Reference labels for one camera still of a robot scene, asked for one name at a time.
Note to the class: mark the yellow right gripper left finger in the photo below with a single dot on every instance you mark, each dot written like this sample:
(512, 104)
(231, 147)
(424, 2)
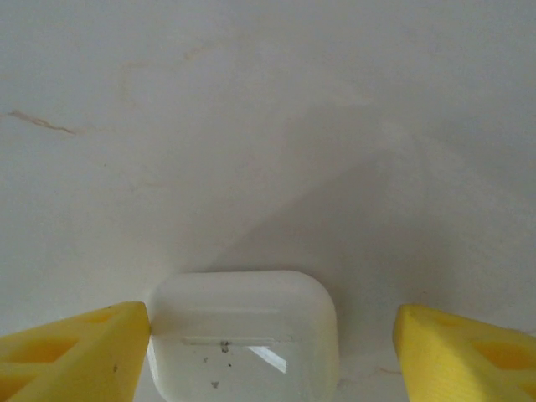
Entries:
(104, 356)

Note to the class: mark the white earbud charging case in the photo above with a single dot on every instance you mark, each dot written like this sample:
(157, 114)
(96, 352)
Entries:
(251, 301)

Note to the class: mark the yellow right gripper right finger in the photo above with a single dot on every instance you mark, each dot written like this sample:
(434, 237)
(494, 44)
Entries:
(427, 360)

